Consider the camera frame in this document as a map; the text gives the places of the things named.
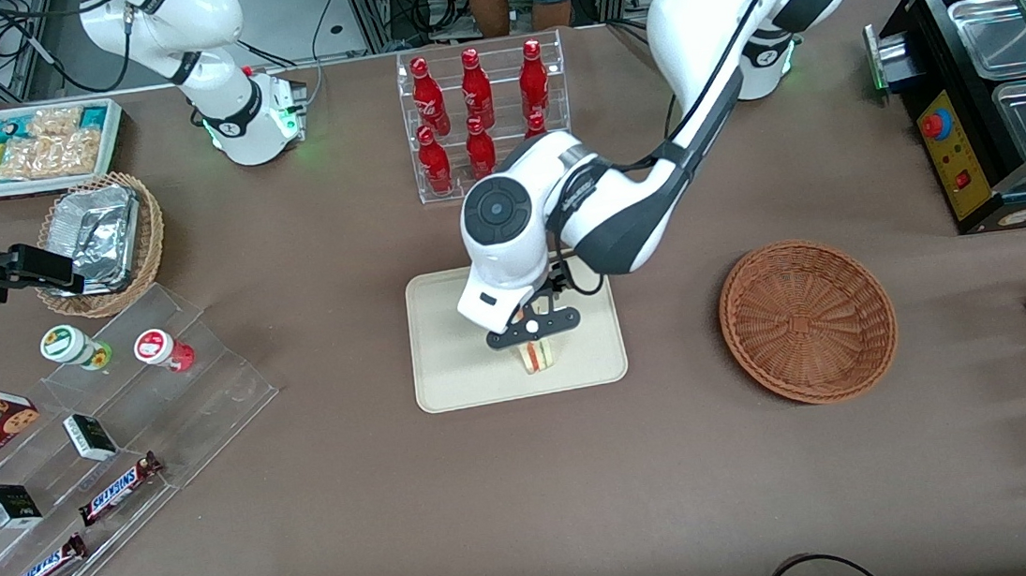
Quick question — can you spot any triangular sandwich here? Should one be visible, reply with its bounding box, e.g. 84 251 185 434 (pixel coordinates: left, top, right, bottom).
518 339 558 377

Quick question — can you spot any beige rectangular tray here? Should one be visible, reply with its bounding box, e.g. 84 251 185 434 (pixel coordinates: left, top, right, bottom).
402 243 632 416

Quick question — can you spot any oval tan wicker basket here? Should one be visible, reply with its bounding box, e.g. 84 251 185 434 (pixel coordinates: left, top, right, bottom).
25 168 172 324

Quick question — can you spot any round brown wicker basket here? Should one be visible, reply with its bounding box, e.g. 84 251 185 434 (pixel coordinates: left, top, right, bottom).
712 230 905 414

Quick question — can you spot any green lid cup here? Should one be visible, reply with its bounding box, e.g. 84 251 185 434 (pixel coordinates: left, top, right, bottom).
37 320 115 376

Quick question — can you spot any silver foil container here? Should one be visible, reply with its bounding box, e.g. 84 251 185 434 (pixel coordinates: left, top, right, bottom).
42 183 149 297

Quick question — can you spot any large clear cracker bag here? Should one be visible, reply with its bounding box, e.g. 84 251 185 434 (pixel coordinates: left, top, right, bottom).
0 128 108 184

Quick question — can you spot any teal snack packet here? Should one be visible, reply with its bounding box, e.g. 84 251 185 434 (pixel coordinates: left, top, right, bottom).
0 113 38 146

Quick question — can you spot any red lid cup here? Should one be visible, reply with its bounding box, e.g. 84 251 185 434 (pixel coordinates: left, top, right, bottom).
132 326 197 377

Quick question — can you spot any small clear cracker bag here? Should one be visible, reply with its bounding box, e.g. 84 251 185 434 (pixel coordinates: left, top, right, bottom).
25 106 87 142

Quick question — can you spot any small black box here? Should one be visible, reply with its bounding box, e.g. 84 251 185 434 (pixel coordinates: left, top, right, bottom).
0 480 45 531
62 410 119 465

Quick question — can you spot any clear acrylic stepped display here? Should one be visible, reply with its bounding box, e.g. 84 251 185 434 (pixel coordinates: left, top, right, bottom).
0 273 297 576

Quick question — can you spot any clear acrylic bottle rack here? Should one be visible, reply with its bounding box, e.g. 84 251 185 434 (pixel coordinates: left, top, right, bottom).
394 29 578 207

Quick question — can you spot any black food warmer machine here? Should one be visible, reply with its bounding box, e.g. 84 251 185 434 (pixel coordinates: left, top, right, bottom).
862 0 1026 244

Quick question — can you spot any black cable loop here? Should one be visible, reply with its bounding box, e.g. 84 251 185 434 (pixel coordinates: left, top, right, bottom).
751 547 890 576

